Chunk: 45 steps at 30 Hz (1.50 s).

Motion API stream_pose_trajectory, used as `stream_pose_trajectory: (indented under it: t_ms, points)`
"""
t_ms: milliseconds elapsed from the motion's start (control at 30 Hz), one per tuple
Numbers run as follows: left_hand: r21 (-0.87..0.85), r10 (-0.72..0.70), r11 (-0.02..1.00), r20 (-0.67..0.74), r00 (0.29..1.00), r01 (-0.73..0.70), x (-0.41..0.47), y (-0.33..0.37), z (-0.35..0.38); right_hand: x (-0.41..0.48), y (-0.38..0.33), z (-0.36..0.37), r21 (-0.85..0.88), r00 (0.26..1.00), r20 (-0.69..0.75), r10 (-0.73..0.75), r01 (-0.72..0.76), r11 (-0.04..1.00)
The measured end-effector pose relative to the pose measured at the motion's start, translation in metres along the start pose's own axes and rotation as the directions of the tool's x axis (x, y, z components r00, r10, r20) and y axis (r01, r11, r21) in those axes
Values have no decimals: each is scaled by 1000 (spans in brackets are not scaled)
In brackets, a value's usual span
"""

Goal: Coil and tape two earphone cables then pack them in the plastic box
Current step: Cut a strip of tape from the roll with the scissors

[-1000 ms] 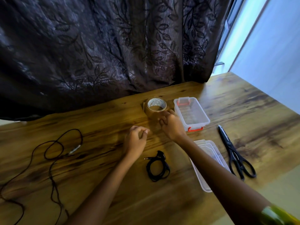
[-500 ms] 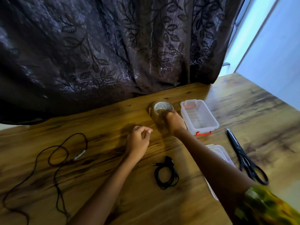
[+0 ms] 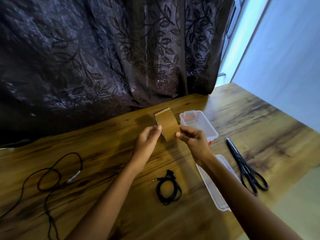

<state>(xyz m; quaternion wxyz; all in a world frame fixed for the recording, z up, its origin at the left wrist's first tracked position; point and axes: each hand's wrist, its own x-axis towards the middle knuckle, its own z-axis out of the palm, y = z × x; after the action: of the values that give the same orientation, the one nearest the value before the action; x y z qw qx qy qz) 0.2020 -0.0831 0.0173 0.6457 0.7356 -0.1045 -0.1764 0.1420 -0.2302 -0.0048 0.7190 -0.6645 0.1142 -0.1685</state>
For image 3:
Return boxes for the person's left hand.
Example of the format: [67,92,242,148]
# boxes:
[130,125,162,173]

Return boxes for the person's right hand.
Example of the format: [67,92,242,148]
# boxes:
[175,127,213,168]

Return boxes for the brown packing tape roll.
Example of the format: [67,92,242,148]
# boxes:
[154,107,181,143]

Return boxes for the person's right forearm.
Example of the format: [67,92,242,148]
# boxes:
[196,155,304,240]

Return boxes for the person's left forearm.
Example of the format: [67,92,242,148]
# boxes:
[65,157,145,240]

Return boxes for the clear plastic container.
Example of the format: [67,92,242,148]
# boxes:
[179,110,219,145]

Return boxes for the clear plastic container lid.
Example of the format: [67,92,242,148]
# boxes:
[196,154,242,212]

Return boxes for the black scissors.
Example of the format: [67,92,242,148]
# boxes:
[226,137,269,197]

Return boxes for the dark leaf-patterned curtain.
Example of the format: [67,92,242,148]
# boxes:
[0,0,236,148]

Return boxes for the coiled black audio cable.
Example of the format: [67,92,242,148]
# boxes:
[152,169,182,206]

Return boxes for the long black cable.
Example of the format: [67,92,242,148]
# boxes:
[0,152,83,240]

